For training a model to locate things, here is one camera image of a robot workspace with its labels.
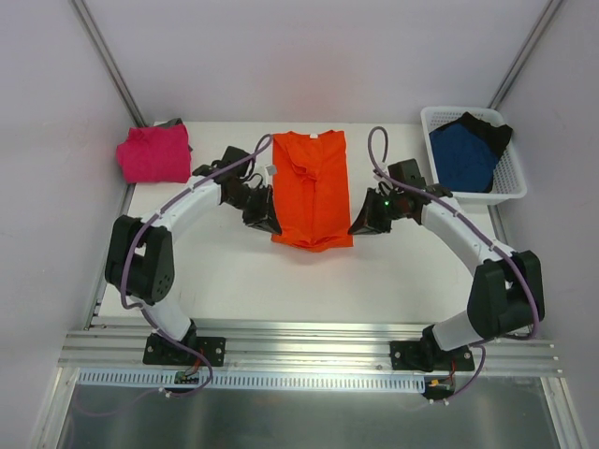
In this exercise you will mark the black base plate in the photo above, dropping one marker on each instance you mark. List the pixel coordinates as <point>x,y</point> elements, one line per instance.
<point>160,352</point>
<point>417,356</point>

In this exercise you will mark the pink folded t shirt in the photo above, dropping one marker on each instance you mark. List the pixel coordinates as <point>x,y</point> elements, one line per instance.
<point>155,154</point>

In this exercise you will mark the aluminium mounting rail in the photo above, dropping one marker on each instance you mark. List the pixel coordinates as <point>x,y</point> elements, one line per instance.
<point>118,342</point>

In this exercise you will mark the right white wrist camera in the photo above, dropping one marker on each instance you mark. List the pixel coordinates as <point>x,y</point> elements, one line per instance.
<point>380,173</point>

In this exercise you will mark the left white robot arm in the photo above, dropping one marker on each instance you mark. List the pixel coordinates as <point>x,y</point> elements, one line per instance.
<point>140,262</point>

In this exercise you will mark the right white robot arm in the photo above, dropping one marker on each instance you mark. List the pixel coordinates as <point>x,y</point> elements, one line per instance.
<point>507,289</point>

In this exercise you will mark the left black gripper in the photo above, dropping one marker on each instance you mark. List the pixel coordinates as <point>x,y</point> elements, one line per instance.
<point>255,206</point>

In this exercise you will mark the white slotted cable duct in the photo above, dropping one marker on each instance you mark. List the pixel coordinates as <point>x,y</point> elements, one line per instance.
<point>285,381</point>

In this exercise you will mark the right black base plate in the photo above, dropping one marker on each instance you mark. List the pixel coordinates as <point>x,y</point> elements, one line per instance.
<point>417,356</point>

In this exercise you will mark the grey folded t shirt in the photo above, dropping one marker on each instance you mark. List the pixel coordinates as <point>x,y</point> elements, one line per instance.
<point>170,123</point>

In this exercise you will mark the orange t shirt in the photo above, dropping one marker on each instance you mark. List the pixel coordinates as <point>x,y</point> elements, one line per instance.
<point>311,191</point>

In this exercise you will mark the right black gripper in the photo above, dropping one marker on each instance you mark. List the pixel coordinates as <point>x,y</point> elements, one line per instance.
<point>381,211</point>

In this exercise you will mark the black t shirt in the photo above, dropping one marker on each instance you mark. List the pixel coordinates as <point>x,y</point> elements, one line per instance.
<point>497,138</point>

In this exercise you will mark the blue t shirt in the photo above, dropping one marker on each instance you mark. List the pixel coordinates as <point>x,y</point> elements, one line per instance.
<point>464,162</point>

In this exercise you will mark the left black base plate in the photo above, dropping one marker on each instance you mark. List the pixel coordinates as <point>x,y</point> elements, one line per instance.
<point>160,352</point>

